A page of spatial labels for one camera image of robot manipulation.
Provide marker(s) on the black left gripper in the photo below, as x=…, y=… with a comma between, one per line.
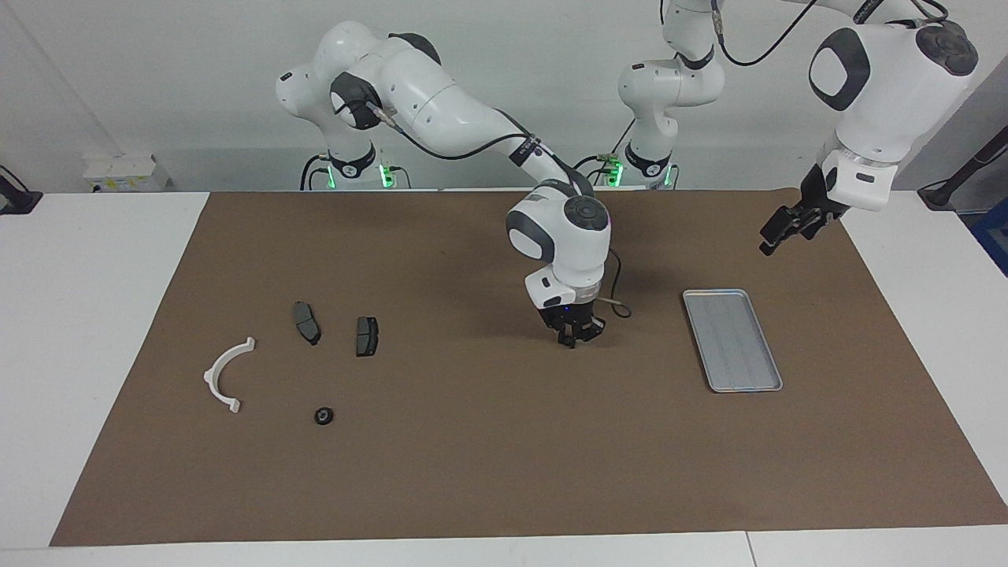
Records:
x=813, y=201

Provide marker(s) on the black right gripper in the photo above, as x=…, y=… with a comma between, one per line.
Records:
x=571, y=316

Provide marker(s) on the black bearing gear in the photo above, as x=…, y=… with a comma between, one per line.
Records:
x=324, y=416

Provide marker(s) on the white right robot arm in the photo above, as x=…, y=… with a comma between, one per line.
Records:
x=441, y=102

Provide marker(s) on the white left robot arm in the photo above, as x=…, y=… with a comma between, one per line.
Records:
x=882, y=87

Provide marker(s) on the silver metal tray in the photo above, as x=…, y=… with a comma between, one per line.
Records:
x=740, y=346

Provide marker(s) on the brown table mat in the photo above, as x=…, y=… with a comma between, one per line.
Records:
x=504, y=441

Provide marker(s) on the squarish dark grey brake pad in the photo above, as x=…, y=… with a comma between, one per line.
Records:
x=366, y=337

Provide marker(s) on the curved dark grey brake pad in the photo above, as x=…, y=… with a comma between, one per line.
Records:
x=305, y=321

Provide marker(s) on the black clamp stand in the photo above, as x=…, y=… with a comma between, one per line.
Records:
x=17, y=201

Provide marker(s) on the white curved plastic bracket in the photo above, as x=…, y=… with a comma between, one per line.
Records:
x=211, y=376

